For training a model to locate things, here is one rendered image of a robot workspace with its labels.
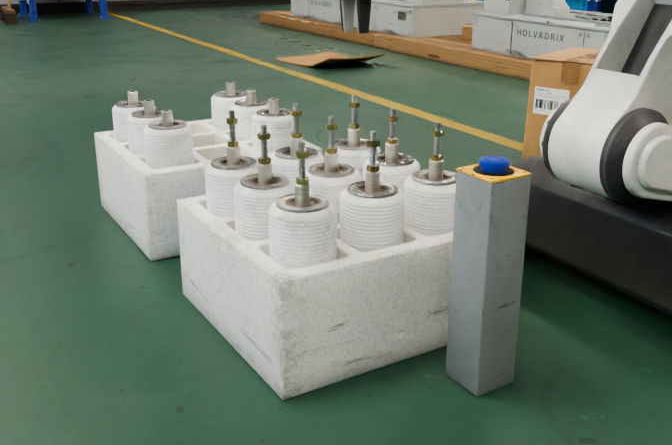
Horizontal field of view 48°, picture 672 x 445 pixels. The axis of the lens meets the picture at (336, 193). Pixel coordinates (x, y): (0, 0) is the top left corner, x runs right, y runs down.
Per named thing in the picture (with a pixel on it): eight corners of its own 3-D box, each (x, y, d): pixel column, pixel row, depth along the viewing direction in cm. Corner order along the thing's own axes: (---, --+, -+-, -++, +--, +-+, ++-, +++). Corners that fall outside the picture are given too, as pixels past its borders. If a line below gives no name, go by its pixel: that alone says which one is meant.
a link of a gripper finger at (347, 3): (355, 30, 132) (355, -6, 130) (342, 32, 130) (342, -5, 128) (348, 29, 133) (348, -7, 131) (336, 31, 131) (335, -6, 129)
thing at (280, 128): (285, 183, 174) (283, 106, 168) (305, 195, 166) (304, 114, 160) (247, 190, 169) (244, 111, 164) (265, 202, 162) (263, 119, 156)
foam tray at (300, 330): (364, 250, 154) (365, 166, 149) (495, 330, 123) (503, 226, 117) (182, 294, 135) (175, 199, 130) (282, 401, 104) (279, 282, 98)
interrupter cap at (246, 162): (263, 160, 127) (263, 157, 127) (246, 173, 121) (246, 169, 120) (221, 157, 129) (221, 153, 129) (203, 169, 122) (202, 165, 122)
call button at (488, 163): (494, 168, 102) (495, 153, 101) (515, 175, 99) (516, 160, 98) (471, 172, 100) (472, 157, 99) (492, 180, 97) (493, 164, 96)
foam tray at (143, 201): (250, 181, 199) (248, 114, 194) (323, 226, 167) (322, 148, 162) (101, 205, 180) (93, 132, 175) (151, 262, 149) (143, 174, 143)
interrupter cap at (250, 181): (245, 193, 111) (245, 189, 111) (236, 179, 118) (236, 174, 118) (295, 189, 113) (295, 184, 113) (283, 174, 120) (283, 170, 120)
